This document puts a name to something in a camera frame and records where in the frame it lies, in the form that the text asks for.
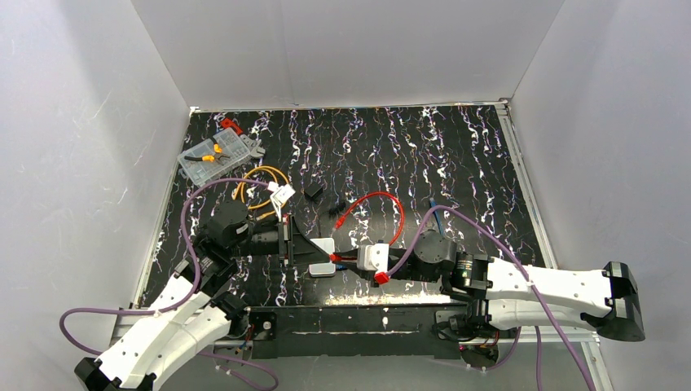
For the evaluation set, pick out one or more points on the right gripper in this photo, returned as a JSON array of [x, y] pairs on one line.
[[355, 257]]

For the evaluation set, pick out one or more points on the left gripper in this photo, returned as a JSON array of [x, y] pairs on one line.
[[288, 241]]

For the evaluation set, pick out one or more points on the black adapter with cable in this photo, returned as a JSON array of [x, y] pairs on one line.
[[327, 205]]

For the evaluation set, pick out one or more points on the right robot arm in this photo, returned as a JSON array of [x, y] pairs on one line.
[[501, 296]]

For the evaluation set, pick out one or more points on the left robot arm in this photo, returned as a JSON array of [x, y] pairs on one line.
[[192, 311]]

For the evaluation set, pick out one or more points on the grey red adjustable wrench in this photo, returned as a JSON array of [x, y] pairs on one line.
[[256, 150]]

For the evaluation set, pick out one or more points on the clear plastic parts box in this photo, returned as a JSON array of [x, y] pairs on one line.
[[201, 173]]

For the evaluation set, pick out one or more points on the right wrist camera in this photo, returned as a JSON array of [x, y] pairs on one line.
[[374, 258]]

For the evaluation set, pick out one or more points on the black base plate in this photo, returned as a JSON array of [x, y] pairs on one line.
[[349, 331]]

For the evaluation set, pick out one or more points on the yellow handled pliers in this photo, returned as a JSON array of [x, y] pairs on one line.
[[217, 156]]

